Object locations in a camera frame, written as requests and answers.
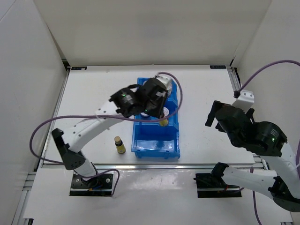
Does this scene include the amber bottle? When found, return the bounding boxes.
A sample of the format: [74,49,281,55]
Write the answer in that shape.
[159,119,168,127]
[114,136,126,154]

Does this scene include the blue plastic divided bin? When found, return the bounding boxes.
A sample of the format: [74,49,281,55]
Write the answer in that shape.
[130,77,181,160]

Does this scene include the silver-lid shaker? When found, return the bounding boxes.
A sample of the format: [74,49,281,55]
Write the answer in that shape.
[166,82,173,96]

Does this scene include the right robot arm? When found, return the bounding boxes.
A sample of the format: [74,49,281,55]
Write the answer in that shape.
[205,101,300,212]

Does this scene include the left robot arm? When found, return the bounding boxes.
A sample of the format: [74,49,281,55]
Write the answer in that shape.
[52,73,181,188]

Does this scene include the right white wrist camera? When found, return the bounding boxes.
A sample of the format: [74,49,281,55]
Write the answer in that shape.
[231,90,255,113]

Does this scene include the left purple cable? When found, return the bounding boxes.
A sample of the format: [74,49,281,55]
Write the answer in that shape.
[29,72,183,197]

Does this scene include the purple cable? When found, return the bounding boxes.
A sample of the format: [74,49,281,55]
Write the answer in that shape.
[29,72,183,197]
[236,60,300,225]

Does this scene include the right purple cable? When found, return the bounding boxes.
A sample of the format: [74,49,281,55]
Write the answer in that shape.
[236,60,300,225]

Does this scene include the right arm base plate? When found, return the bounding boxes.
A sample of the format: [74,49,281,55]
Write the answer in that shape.
[193,173,242,198]

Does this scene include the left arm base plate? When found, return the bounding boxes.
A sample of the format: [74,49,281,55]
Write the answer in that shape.
[69,172,113,197]

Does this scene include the aluminium table edge rail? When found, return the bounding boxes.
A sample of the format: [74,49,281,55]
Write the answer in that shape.
[39,163,265,170]

